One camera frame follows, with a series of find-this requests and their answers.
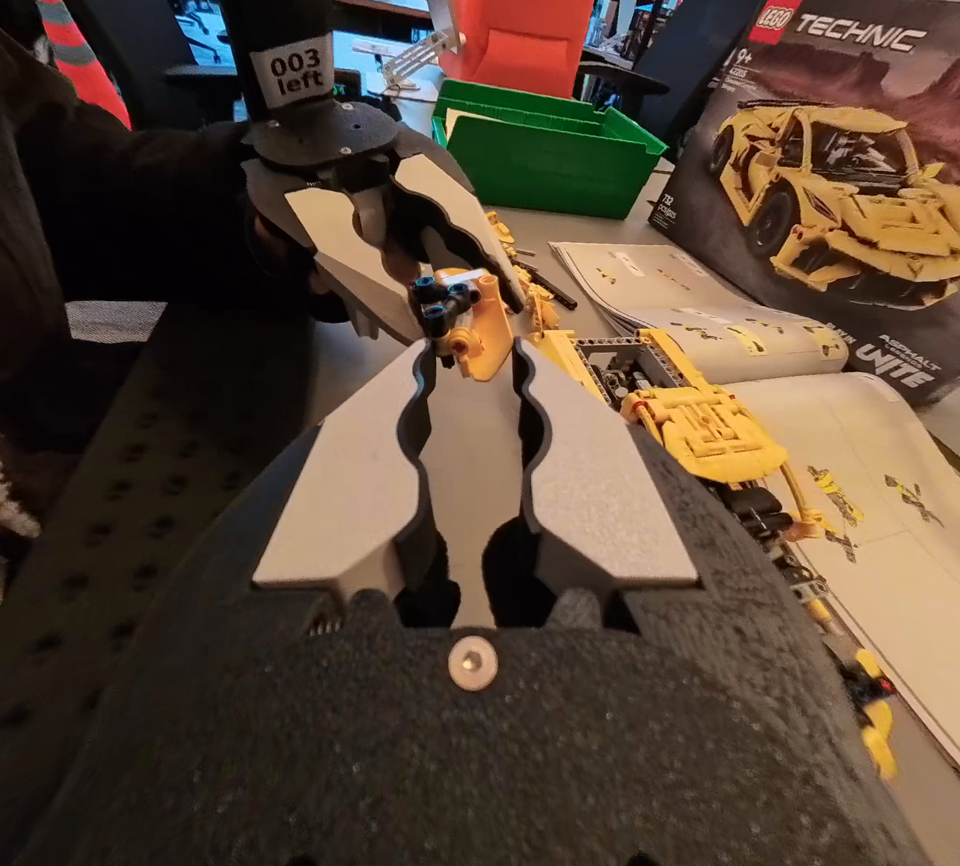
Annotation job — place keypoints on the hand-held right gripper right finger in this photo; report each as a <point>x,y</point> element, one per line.
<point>615,506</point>

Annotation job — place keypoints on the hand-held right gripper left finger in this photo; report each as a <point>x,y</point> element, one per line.
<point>338,506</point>

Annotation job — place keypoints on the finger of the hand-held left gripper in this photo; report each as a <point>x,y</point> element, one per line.
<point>450,213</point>
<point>338,243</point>

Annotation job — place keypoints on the yellow brick car model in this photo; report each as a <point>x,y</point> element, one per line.
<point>705,431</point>

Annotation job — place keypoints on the yellow curved panel piece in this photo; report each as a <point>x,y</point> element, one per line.
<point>480,333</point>

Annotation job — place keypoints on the pile of yellow brick pieces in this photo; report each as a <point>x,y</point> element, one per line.
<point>537,303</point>

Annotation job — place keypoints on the person's left forearm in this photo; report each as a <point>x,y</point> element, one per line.
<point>135,206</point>

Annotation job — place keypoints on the grey desk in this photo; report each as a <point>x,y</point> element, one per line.
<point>353,371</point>

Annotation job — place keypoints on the green plastic bin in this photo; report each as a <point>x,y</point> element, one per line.
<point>555,168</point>

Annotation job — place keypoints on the black perforated mat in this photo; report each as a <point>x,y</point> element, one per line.
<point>150,476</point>

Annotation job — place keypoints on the red plastic container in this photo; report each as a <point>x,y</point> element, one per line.
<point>518,11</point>

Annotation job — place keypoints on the orange traffic cone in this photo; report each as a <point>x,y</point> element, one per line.
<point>75,56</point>

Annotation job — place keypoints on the open instruction booklet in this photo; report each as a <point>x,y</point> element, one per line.
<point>900,566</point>

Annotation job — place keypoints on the black office chair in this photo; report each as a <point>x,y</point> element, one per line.
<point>705,26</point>

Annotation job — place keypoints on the fleece-lined jacket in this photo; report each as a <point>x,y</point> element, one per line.
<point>15,506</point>

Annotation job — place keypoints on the toy car box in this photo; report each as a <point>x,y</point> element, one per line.
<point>840,176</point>

